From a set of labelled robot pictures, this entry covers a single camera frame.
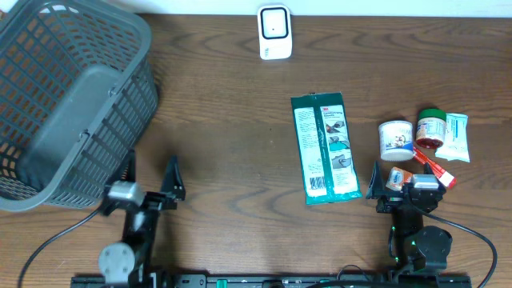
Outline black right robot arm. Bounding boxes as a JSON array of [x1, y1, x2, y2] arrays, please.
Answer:
[[366, 163, 453, 281]]

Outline white blue labelled jar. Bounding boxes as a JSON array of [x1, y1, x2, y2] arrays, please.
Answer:
[[378, 120, 414, 162]]

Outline white red package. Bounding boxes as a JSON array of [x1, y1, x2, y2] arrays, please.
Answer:
[[290, 92, 362, 205]]

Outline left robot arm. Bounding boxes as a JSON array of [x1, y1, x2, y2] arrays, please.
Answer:
[[98, 150, 186, 287]]

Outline white barcode scanner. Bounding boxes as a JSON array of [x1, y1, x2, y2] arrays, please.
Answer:
[[257, 4, 293, 61]]

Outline green lid white jar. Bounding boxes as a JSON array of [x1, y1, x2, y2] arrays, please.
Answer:
[[416, 108, 446, 149]]

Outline red coffee stick sachet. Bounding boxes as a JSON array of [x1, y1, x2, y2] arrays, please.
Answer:
[[413, 147, 457, 189]]

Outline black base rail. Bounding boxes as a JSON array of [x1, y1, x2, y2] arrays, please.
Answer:
[[70, 273, 473, 288]]

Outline grey plastic mesh basket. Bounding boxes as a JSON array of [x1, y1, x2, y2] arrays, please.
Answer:
[[1, 0, 158, 212]]

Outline small orange carton box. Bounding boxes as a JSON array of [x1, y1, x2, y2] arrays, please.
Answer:
[[386, 166, 413, 191]]

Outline teal white snack packet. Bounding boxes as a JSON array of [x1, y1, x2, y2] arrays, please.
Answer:
[[434, 113, 470, 162]]

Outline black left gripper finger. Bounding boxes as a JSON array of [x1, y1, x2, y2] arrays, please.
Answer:
[[111, 150, 136, 184], [160, 156, 186, 201]]

